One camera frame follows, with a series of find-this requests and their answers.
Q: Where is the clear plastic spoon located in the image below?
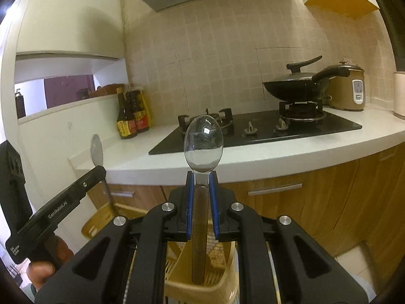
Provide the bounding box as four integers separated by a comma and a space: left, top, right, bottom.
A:
184, 114, 223, 285

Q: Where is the person's left hand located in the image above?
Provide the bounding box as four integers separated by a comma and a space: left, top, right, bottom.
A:
27, 236, 74, 291

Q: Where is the beige plastic utensil basket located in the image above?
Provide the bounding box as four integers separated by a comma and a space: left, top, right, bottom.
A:
81, 200, 240, 304

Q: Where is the dark soy sauce bottle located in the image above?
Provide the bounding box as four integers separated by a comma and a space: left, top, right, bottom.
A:
117, 87, 137, 139

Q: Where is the large soy sauce bottle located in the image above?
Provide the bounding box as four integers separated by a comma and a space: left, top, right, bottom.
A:
126, 89, 150, 132

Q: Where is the black gas stove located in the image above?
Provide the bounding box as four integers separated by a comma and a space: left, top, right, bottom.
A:
148, 101, 363, 156

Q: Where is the black wok with lid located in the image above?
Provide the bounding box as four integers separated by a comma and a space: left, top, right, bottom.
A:
263, 56, 350, 103

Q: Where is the white electric kettle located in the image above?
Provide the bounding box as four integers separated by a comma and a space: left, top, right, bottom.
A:
393, 72, 405, 119

